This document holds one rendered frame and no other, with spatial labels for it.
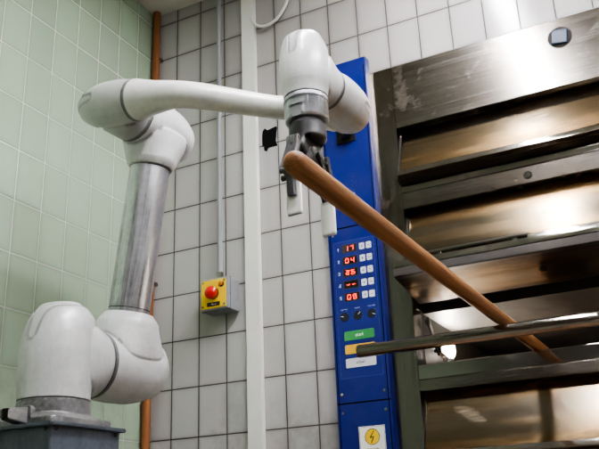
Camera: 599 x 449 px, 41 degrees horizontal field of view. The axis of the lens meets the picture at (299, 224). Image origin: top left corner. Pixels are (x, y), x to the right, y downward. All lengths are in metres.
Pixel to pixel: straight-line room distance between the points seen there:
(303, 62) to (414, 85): 0.90
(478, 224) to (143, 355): 0.96
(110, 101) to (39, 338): 0.57
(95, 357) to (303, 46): 0.80
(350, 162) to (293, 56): 0.83
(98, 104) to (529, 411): 1.29
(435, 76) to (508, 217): 0.51
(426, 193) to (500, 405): 0.62
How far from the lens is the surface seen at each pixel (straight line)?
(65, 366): 1.78
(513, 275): 2.16
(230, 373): 2.48
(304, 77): 1.63
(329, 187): 1.01
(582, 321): 1.75
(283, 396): 2.38
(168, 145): 2.07
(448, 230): 2.28
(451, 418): 2.19
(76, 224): 2.50
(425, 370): 2.21
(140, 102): 1.92
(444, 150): 2.37
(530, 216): 2.23
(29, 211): 2.37
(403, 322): 2.26
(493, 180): 2.29
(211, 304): 2.47
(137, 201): 2.03
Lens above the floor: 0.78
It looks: 21 degrees up
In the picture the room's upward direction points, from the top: 2 degrees counter-clockwise
